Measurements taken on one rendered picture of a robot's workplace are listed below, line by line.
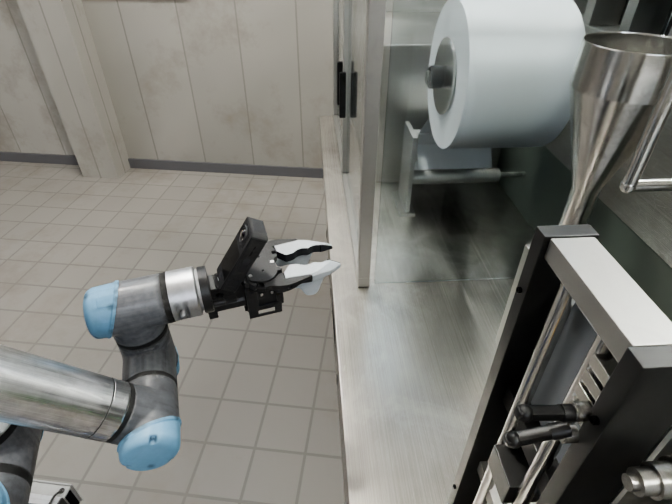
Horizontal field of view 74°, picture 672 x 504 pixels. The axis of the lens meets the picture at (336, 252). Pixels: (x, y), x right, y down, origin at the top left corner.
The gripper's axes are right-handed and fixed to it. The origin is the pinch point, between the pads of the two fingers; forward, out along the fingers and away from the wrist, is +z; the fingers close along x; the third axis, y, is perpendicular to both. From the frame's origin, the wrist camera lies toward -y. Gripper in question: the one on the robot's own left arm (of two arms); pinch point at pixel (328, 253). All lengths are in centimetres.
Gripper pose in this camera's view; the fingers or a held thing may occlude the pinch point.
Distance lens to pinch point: 70.5
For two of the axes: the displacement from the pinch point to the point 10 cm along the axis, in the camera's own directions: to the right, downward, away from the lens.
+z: 9.4, -2.0, 2.6
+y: -0.4, 7.2, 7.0
